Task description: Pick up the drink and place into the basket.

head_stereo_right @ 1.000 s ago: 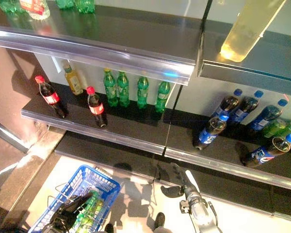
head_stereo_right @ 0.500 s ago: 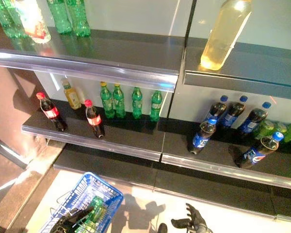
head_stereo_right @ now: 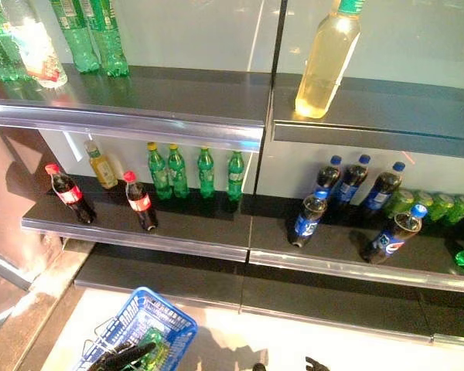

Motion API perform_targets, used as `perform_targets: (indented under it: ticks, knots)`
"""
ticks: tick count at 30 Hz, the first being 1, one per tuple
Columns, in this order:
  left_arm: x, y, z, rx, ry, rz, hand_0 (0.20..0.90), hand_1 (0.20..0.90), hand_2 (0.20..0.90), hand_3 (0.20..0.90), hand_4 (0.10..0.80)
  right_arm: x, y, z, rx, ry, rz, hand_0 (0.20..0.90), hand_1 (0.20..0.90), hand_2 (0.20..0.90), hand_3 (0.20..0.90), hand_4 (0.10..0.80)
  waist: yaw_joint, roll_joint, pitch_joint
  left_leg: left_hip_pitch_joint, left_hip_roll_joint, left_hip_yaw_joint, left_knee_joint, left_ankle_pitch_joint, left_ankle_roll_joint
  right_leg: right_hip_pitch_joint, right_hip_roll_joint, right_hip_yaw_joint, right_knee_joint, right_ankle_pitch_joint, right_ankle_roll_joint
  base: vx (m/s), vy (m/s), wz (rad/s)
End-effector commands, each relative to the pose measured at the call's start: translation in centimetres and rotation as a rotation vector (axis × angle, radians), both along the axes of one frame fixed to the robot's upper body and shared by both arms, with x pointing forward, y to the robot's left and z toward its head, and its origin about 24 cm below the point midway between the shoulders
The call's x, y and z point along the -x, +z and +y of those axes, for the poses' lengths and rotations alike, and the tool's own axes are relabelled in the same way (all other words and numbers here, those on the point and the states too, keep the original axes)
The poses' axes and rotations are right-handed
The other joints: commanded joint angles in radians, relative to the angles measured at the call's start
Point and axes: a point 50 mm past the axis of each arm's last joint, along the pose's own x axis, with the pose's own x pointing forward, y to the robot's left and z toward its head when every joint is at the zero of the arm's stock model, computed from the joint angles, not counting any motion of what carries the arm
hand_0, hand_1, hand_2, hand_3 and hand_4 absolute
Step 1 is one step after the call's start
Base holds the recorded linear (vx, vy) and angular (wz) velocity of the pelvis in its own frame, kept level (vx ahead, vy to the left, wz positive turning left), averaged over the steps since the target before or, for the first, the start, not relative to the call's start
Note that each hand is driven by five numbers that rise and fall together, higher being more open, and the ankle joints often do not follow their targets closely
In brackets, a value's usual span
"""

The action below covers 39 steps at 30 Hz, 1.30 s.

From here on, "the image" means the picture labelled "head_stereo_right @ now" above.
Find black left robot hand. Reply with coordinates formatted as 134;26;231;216
85;340;158;371

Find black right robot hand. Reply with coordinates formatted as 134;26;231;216
304;356;330;371

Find blue plastic shopping basket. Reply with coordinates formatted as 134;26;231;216
71;286;199;371

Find black base shelf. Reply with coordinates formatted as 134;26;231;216
73;243;464;345

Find cola bottle red cap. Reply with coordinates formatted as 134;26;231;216
122;171;159;232
44;163;97;224

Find small yellow tea bottle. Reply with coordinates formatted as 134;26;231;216
84;139;119;189

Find large yellow tea bottle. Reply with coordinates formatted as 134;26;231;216
295;0;367;120

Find clear water bottle red label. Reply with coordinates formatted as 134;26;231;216
2;0;69;89

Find dark metal wall rail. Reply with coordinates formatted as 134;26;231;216
0;243;32;291

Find black shelf upright post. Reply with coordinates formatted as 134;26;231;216
249;0;291;252

